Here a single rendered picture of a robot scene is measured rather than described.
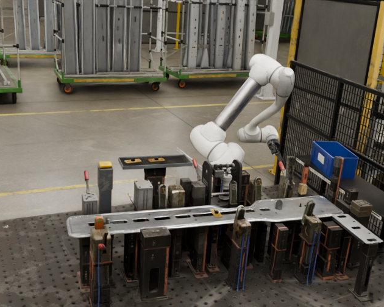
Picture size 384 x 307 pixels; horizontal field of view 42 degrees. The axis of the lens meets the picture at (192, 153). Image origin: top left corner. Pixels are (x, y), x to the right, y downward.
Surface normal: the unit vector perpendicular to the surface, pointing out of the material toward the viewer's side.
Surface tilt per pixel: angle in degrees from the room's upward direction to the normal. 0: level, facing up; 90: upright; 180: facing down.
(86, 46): 86
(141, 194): 90
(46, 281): 0
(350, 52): 90
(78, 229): 0
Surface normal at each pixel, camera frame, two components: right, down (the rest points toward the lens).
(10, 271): 0.07, -0.94
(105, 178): 0.31, 0.34
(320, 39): -0.92, 0.07
